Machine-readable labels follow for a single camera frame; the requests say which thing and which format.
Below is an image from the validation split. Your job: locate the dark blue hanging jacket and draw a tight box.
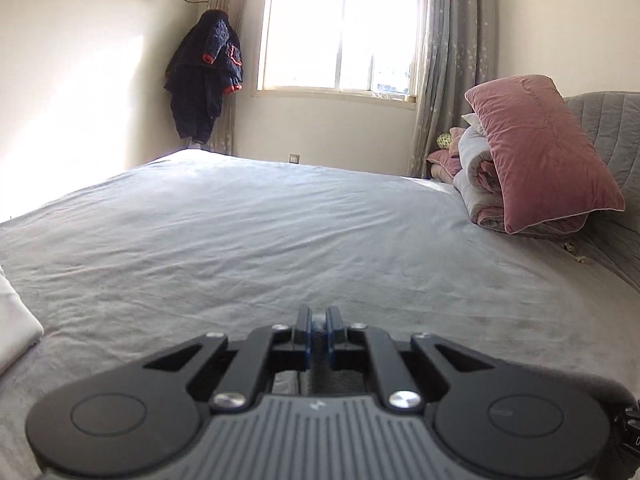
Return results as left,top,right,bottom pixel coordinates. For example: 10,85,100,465
164,9,246,145

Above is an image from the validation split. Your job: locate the grey quilted headboard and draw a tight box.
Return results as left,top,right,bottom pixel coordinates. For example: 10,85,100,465
562,91,640,286

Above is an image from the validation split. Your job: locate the small pink cushion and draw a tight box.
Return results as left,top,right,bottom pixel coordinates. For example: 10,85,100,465
427,127,468,181

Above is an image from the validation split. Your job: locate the white folded cloth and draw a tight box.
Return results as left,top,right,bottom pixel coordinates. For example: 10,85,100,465
0,265,45,376

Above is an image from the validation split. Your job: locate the folded grey pink quilt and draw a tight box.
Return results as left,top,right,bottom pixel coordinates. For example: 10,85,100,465
452,125,588,238

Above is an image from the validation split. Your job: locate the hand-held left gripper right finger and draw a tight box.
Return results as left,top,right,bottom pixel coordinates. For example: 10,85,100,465
325,305,501,413

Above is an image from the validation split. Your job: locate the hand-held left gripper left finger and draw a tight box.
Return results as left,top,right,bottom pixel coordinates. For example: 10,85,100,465
142,305,313,413

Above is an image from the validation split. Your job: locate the pink velvet pillow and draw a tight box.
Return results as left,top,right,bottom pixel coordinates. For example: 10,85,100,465
464,75,626,235

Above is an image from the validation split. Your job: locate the bed with grey sheet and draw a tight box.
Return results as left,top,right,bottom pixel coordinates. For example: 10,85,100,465
0,149,640,480

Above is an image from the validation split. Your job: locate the window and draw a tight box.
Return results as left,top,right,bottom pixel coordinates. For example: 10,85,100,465
257,0,425,103

